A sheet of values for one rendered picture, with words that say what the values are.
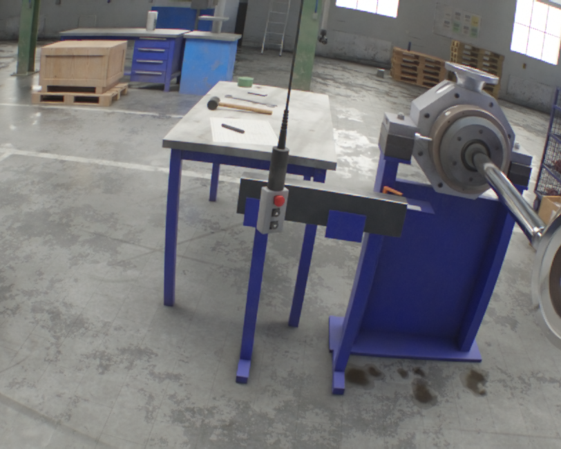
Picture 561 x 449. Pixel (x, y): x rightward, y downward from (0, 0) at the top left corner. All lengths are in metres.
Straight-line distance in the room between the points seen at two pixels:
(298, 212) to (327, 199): 0.11
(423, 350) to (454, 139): 1.14
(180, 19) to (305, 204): 10.78
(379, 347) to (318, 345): 0.30
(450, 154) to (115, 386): 1.66
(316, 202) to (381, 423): 0.97
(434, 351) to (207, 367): 1.13
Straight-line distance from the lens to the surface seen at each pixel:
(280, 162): 1.48
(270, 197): 1.51
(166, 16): 12.71
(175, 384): 2.33
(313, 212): 2.06
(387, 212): 2.07
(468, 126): 2.15
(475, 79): 2.31
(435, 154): 2.20
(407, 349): 2.75
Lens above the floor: 1.58
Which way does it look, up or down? 25 degrees down
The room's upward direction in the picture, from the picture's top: 8 degrees clockwise
